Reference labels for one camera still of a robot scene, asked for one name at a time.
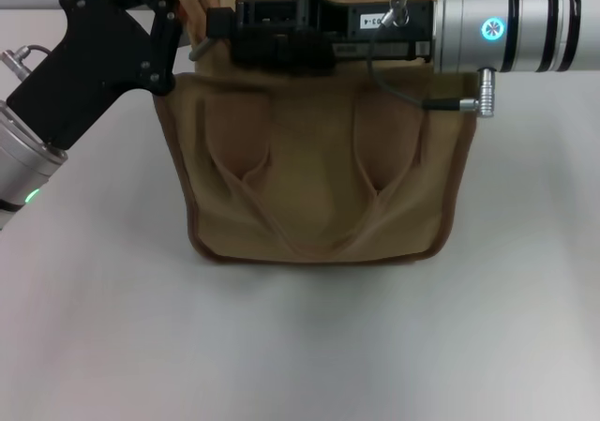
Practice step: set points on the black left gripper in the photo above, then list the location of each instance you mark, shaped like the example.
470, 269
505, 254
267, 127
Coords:
89, 60

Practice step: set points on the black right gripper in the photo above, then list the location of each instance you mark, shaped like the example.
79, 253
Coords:
347, 27

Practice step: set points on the silver zipper pull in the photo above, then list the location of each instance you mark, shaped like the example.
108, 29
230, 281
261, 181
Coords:
199, 50

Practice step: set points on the khaki canvas food bag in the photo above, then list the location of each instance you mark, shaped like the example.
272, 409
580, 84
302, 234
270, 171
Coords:
319, 168

